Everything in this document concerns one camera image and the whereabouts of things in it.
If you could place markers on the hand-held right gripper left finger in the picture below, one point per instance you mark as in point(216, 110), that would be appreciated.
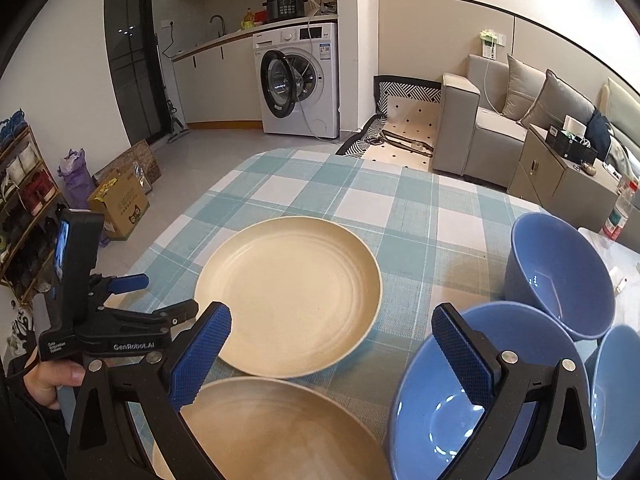
point(200, 355)

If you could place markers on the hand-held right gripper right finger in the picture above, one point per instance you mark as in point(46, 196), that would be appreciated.
point(462, 355)

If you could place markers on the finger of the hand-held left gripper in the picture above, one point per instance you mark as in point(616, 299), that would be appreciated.
point(127, 282)
point(150, 321)

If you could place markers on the blue ceramic bowl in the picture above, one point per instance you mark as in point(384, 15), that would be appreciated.
point(550, 260)
point(430, 425)
point(615, 400)

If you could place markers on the cream round plate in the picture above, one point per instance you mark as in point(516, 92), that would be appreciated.
point(290, 290)
point(280, 435)

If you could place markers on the person's left hand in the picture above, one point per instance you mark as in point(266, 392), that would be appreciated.
point(45, 377)

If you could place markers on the printed cardboard box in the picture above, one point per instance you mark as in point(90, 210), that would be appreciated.
point(122, 210)

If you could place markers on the purple bag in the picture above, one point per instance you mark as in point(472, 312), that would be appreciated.
point(77, 185)

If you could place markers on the shoe rack with shoes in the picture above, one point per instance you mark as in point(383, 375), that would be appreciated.
point(37, 192)

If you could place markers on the brown flat board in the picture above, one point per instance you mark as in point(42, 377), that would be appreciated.
point(145, 160)

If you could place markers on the teal checkered tablecloth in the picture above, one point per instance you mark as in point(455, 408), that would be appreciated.
point(400, 210)

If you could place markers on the floor mop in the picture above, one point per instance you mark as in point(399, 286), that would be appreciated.
point(177, 132)

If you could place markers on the grey bedside cabinet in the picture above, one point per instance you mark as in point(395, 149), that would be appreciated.
point(550, 180)

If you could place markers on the dark glass door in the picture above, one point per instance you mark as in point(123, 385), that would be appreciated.
point(130, 85)

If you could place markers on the plastic water bottle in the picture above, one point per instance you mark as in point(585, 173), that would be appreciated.
point(617, 217)

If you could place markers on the white kitchen base cabinets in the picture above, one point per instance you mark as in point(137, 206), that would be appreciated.
point(220, 85)

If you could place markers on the small brown pouch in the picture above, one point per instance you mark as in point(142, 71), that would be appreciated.
point(589, 167)

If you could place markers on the grey sofa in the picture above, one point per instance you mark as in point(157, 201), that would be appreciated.
point(455, 125)

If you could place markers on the black storage box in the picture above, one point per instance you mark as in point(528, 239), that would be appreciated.
point(565, 147)

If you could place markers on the white washing machine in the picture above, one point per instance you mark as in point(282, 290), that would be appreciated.
point(310, 105)

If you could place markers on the small white box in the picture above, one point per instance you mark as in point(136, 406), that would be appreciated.
point(572, 124)

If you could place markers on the dark blue jacket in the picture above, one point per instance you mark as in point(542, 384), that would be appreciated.
point(600, 130)

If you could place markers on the grey cushion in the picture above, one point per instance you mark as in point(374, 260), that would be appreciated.
point(522, 87)
point(560, 102)

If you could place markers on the metal kitchen faucet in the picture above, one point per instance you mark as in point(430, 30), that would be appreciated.
point(222, 25)

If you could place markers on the yellow teapot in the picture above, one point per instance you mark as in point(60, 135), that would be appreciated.
point(246, 25)

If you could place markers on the red container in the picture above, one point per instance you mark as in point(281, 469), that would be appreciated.
point(260, 17)

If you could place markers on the padded beige headboard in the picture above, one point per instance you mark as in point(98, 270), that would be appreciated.
point(622, 105)

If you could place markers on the black pressure cooker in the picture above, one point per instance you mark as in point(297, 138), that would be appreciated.
point(285, 7)

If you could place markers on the white wall charger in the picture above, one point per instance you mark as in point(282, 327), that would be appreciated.
point(490, 47)

